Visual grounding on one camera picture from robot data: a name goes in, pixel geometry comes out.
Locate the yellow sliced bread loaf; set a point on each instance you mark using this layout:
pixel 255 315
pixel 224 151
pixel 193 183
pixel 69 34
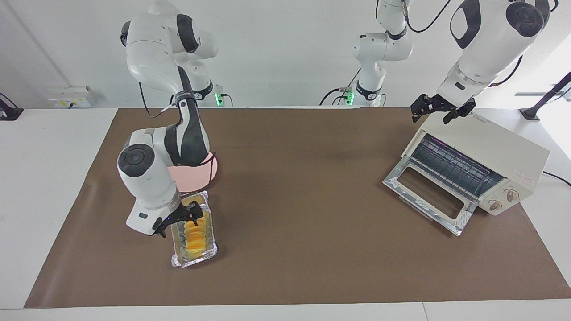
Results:
pixel 195 243

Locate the aluminium foil tray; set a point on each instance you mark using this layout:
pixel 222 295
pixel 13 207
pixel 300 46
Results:
pixel 209 254

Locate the black low stand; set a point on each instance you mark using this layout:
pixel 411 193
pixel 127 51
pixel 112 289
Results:
pixel 11 113

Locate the glass oven door metal frame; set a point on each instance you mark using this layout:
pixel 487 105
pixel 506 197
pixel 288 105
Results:
pixel 464 220

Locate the brown table mat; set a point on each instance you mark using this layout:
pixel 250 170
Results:
pixel 290 249

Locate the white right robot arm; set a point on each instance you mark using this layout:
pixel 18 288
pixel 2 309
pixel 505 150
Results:
pixel 151 58

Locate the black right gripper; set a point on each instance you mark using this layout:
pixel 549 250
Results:
pixel 175 215

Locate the small oven knob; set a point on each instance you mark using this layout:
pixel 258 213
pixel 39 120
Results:
pixel 494 205

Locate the cream white toaster oven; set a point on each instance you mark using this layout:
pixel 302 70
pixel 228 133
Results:
pixel 490 138

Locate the white wall socket box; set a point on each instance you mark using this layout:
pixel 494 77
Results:
pixel 67 96

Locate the pink round plate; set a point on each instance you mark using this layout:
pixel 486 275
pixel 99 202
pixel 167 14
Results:
pixel 192 178

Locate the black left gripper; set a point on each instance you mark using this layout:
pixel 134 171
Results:
pixel 444 104

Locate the large oven knob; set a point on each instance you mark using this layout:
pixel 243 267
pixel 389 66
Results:
pixel 511 195

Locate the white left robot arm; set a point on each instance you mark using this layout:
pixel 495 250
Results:
pixel 490 40

